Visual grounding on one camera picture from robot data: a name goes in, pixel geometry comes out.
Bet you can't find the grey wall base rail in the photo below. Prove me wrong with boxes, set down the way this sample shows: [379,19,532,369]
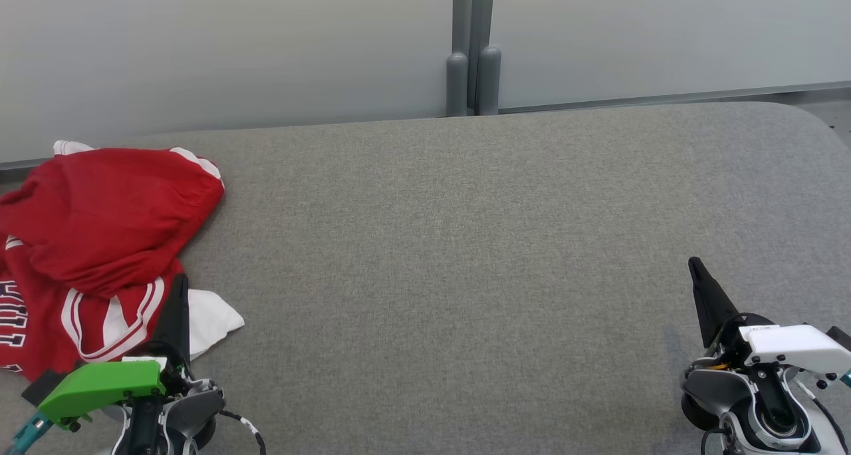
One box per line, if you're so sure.
[0,157,57,171]
[499,81,851,114]

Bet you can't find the teal left camera connector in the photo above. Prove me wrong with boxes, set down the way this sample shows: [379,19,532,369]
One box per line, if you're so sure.
[7,412,54,454]

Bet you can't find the grey partition post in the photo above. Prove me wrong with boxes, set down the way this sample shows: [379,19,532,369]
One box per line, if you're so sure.
[445,0,474,118]
[469,0,503,116]

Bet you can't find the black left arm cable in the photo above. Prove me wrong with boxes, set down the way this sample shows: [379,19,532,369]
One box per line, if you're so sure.
[218,410,267,455]

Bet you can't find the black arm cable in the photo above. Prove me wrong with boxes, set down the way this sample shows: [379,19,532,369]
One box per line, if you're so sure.
[218,410,267,455]
[699,427,732,455]

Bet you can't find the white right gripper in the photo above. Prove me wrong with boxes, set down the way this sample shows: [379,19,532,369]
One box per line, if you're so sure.
[688,257,851,376]

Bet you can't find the red shorts white stripes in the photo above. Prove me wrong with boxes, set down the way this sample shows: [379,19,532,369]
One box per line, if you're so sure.
[0,141,225,299]

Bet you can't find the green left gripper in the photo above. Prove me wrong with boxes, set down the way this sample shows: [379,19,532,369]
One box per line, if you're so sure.
[38,273,195,430]

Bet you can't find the red basketball jersey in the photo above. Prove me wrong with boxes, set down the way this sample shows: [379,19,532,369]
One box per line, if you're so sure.
[0,235,245,381]

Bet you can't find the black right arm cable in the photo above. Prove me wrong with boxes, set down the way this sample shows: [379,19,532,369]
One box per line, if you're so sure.
[699,427,732,455]

